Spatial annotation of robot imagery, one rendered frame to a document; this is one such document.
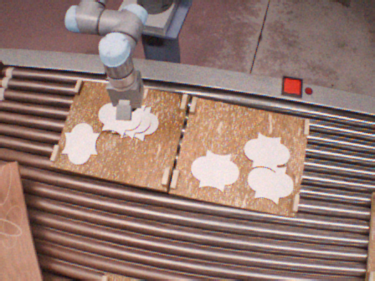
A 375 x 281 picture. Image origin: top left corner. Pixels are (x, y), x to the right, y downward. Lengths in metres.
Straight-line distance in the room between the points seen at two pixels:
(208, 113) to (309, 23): 1.68
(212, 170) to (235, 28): 1.64
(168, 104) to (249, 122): 0.28
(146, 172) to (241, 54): 1.52
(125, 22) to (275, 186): 0.69
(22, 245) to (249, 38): 2.04
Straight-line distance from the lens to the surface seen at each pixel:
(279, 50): 2.82
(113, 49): 1.03
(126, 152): 1.44
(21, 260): 1.34
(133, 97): 1.19
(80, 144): 1.48
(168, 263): 1.35
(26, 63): 1.78
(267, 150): 1.42
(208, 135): 1.45
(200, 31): 2.87
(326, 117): 1.57
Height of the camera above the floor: 2.25
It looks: 66 degrees down
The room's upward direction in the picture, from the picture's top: 5 degrees counter-clockwise
